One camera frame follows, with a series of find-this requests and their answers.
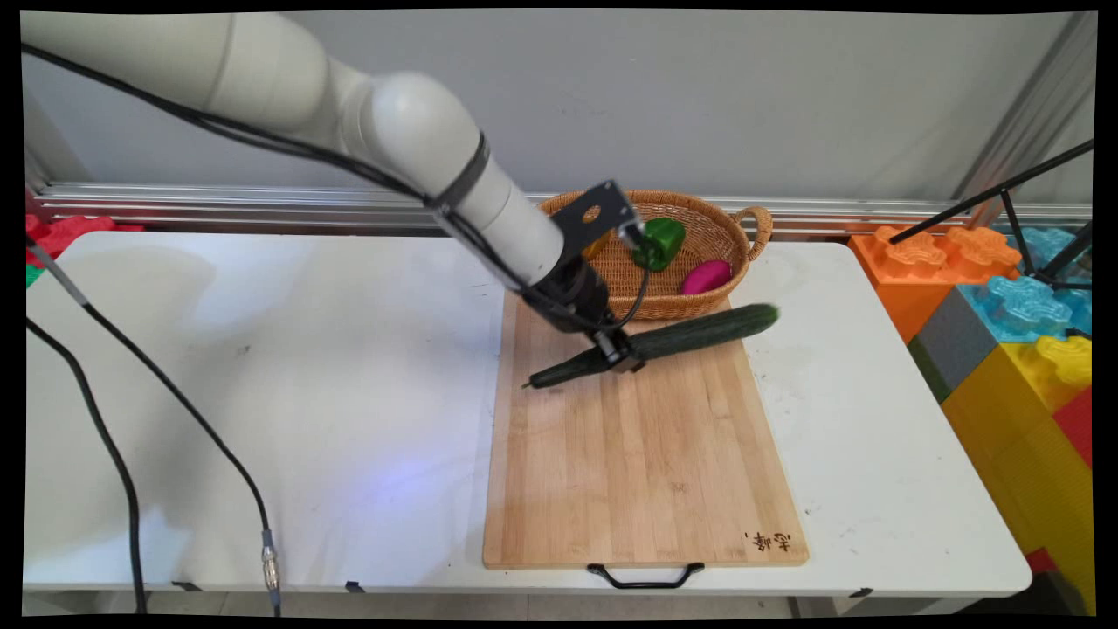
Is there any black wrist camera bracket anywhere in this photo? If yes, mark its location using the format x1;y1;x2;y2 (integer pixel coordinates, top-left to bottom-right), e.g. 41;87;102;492
549;180;648;261

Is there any magenta toy eggplant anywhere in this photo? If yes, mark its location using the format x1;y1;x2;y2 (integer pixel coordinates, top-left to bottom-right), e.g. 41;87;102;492
680;259;734;296

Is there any orange giant building block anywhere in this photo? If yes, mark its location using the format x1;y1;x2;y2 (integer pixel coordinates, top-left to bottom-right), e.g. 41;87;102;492
848;225;1024;344

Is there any red giant building block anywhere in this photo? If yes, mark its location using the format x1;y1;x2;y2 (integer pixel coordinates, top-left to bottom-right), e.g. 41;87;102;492
1052;388;1094;470

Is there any blue giant building block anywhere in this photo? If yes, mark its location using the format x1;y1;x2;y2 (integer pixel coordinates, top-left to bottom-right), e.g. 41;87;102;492
956;227;1094;345

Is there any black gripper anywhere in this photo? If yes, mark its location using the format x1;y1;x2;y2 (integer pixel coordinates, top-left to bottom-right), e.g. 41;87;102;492
522;255;648;376

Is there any woven wicker basket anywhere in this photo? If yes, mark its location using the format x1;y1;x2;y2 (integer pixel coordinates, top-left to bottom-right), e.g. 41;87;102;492
538;190;775;322

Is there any diagonal aluminium frame post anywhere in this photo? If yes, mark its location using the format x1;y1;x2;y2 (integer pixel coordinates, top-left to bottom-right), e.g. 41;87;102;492
951;12;1098;230

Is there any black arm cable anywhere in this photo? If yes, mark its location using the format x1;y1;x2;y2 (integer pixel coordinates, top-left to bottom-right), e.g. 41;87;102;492
21;42;652;336

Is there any black cutting board handle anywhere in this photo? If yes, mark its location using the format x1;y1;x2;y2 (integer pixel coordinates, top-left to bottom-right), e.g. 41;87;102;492
587;562;707;591

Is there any yellow giant building block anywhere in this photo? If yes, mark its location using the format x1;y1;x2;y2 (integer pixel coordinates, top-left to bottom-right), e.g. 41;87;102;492
941;335;1096;614

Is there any thick black loose cable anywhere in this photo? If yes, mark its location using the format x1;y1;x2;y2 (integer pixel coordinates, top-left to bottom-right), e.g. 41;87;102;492
24;316;148;616

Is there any red studded building block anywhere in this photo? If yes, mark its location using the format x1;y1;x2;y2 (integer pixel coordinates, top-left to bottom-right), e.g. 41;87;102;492
24;213;146;269

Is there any grey giant building block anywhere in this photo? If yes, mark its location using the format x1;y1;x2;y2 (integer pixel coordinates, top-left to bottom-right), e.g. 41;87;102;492
906;286;1002;404

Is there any green toy bell pepper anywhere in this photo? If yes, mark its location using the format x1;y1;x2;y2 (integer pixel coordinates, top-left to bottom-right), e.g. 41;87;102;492
631;218;687;273

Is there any dark green cucumber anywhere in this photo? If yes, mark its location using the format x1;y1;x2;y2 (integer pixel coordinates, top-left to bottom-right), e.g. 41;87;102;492
522;302;781;391

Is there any black cable with metal connector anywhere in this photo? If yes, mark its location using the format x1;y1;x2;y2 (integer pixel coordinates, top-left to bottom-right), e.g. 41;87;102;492
24;238;283;618

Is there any bamboo cutting board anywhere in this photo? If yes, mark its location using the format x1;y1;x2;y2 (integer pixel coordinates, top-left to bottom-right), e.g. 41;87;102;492
482;288;811;570

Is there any black tripod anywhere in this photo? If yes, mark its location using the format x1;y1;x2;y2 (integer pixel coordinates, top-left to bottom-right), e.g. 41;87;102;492
888;139;1095;293

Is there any aluminium rail along wall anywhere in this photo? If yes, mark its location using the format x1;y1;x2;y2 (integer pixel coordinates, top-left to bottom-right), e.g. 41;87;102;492
33;181;1094;238

